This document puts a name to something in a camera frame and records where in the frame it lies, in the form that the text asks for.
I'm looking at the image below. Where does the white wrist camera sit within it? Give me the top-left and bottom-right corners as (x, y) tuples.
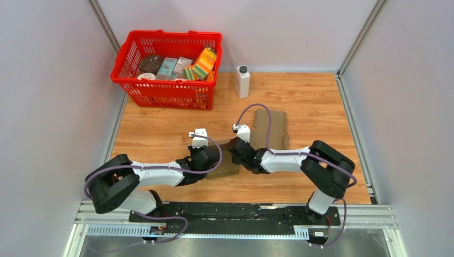
(188, 128), (209, 148)
(232, 124), (251, 143)

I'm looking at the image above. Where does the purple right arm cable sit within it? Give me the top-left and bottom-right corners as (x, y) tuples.
(235, 103), (358, 248)

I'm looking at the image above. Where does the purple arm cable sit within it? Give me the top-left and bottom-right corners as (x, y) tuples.
(84, 134), (223, 245)
(235, 103), (358, 248)

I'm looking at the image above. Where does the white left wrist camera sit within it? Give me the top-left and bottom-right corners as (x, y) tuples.
(188, 128), (209, 148)

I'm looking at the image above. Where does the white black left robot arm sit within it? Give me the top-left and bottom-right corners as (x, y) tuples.
(84, 146), (223, 222)

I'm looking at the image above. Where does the grey pink snack box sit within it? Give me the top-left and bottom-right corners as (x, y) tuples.
(172, 57), (193, 78)

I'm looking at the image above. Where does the brown round bag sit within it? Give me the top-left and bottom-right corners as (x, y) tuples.
(139, 54), (164, 75)

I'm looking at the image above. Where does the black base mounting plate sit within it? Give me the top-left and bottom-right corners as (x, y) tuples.
(128, 201), (341, 236)

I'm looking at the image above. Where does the teal snack box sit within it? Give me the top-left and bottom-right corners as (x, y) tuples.
(155, 57), (178, 81)

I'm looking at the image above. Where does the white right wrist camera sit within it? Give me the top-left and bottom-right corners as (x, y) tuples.
(232, 124), (251, 143)

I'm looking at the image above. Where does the green striped packet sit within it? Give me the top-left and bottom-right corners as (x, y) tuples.
(183, 65), (200, 81)

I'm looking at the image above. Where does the red plastic shopping basket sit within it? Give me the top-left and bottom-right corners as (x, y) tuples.
(111, 30), (223, 110)

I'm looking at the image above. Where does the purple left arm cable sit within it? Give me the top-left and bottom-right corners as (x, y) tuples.
(84, 134), (223, 245)

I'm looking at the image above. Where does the aluminium frame rail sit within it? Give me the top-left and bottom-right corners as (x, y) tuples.
(64, 200), (407, 256)

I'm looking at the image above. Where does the brown cardboard box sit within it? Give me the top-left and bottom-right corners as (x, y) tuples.
(206, 139), (240, 180)

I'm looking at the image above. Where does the white round lid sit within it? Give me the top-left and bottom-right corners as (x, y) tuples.
(137, 72), (156, 80)

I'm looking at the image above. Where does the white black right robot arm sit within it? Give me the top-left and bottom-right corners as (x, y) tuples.
(227, 137), (357, 224)

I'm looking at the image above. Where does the white bottle black cap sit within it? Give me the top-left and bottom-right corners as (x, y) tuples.
(236, 65), (251, 99)

